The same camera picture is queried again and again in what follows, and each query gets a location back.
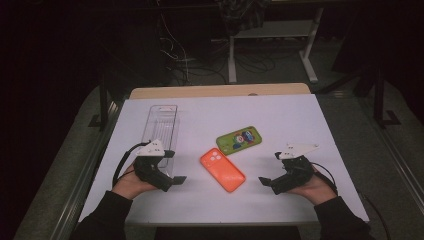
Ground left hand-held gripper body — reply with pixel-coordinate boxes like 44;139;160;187
133;139;174;193

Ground thin black cable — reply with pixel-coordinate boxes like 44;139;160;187
359;193;391;240

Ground hand-held gripper black cable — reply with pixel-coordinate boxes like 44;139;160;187
112;141;151;188
311;162;338;196

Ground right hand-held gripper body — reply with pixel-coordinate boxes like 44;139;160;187
271;143;320;196

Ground clear plastic storage rack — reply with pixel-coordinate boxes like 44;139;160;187
139;104;181;178

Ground white table cover sheet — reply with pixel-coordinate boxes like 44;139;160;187
78;93;370;225

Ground left hand-held gripper black cable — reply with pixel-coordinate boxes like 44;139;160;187
112;141;151;188

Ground grey metal rail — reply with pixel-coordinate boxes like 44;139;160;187
358;96;424;214
49;99;124;240

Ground dark plaid cloth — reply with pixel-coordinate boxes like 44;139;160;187
216;0;271;36

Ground tangle of floor cables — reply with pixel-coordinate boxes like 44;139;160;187
156;0;231;86

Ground white metal desk frame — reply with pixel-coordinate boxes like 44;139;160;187
211;7;324;84

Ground person's left hand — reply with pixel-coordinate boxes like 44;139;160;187
111;169;158;200

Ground right hand-held gripper black cable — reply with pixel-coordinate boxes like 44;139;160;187
311;162;338;196

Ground orange phone case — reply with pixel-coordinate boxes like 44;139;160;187
199;147;247;194

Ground person's right hand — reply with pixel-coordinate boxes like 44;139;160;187
288;168;338;206

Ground green printed phone case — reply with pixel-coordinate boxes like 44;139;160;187
215;125;263;156

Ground black metal stand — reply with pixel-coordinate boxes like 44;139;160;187
88;79;116;132
373;66;402;129

